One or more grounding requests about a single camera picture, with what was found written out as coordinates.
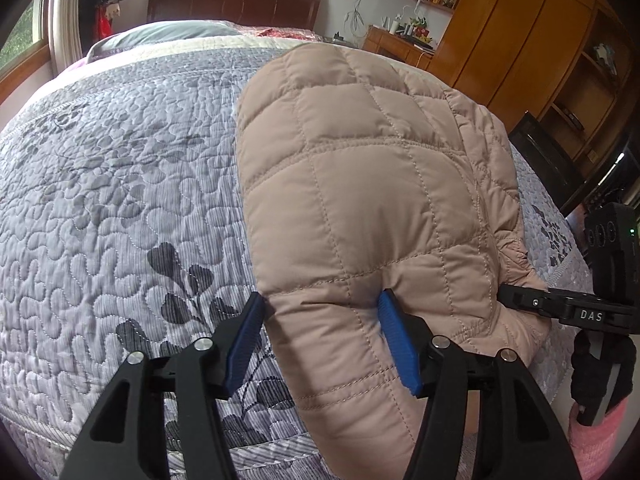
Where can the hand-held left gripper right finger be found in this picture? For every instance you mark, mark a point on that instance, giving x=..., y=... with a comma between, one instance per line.
x=397, y=340

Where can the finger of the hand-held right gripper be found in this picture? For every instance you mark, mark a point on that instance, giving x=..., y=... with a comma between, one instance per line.
x=530, y=300

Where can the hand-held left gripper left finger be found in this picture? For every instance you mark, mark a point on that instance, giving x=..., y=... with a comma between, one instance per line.
x=245, y=340

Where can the beige quilted jacket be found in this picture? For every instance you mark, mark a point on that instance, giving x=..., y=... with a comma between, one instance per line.
x=370, y=185

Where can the person's right forearm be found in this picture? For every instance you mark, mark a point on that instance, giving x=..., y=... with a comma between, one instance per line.
x=595, y=450

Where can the black coat rack with clothes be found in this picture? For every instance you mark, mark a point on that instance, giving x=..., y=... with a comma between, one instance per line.
x=97, y=5

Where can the person's right hand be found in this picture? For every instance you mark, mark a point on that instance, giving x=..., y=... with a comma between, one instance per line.
x=582, y=370

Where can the grey quilted bedspread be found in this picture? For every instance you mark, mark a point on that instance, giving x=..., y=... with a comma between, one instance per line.
x=125, y=185

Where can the wooden wardrobe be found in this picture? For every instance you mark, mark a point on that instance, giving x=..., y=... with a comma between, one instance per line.
x=520, y=35

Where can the wooden desk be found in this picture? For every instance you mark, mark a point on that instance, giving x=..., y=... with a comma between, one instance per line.
x=395, y=45

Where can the red floral bedding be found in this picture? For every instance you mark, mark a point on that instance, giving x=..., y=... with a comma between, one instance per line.
x=290, y=34

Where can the grey pillow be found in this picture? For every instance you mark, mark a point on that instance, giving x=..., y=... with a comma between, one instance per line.
x=165, y=32

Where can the dark wooden headboard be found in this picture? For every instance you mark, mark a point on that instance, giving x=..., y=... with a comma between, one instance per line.
x=235, y=7

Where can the grey curtain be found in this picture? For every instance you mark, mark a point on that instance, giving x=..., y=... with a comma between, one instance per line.
x=65, y=25

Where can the large wooden framed window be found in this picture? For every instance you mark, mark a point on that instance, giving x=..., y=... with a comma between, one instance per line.
x=25, y=35

